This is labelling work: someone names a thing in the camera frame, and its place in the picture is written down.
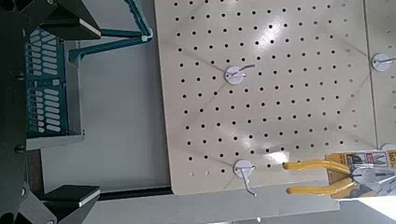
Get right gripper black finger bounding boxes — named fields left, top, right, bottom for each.
left=18, top=0, right=103, bottom=41
left=18, top=184, right=102, bottom=224

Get teal plastic folding crate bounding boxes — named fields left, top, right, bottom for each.
left=26, top=0, right=154, bottom=138

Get grey metal side panel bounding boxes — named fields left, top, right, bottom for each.
left=82, top=181, right=342, bottom=224

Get metal pegboard hook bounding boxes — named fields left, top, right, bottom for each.
left=223, top=63, right=257, bottom=86
left=371, top=52, right=396, bottom=73
left=233, top=159, right=259, bottom=198

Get large beige pegboard panel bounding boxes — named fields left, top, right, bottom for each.
left=153, top=0, right=379, bottom=196

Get narrow beige pegboard panel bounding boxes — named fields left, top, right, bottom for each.
left=363, top=0, right=396, bottom=153

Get translucent cable tie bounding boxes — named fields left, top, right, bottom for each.
left=141, top=29, right=154, bottom=43

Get yellow-handled pliers on card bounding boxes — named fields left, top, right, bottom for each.
left=282, top=148, right=396, bottom=200

